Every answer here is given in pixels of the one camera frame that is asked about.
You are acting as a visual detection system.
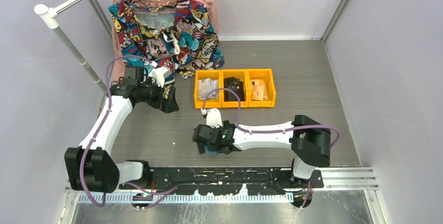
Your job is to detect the colourful comic print shorts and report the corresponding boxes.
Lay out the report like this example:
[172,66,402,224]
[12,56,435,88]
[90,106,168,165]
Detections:
[109,0,225,84]

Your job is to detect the yellow three-compartment bin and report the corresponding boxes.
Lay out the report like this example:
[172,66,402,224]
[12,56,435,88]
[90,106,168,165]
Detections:
[194,69,276,109]

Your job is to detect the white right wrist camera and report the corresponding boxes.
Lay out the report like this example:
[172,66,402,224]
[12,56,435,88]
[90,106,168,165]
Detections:
[201,108,223,128]

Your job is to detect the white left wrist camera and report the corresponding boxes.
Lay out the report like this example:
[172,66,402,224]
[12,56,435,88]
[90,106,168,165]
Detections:
[150,66,171,87]

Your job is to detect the black cards stack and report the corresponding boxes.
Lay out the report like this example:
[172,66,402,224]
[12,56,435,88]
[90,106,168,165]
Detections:
[224,77,245,102]

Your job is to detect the orange cards stack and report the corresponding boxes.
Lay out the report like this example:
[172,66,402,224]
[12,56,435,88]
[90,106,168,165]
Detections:
[251,79,267,101]

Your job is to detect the white metal clothes rack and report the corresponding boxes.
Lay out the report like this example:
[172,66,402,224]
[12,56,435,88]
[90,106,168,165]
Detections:
[33,0,109,93]

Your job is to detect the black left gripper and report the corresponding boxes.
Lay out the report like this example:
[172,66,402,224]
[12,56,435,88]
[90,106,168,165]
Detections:
[138,77,178,113]

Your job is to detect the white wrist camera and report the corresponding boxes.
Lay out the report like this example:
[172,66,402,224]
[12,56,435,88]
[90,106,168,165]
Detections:
[201,108,223,128]
[150,66,171,87]

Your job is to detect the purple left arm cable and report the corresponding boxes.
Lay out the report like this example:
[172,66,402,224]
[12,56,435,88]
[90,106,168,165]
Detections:
[78,55,178,210]

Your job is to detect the blue leather card holder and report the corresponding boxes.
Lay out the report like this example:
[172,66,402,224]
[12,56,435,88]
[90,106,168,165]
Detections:
[204,146,218,157]

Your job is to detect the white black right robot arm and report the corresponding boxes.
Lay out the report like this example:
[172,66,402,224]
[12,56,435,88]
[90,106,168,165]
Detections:
[192,115,332,188]

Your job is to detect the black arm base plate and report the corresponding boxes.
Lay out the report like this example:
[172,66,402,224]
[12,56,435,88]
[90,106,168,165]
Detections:
[136,167,324,196]

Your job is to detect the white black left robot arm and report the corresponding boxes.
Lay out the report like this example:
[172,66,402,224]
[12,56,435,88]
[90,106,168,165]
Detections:
[64,66,179,193]

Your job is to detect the silver cards stack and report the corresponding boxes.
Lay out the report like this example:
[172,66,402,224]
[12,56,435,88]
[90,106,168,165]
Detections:
[197,78,219,100]

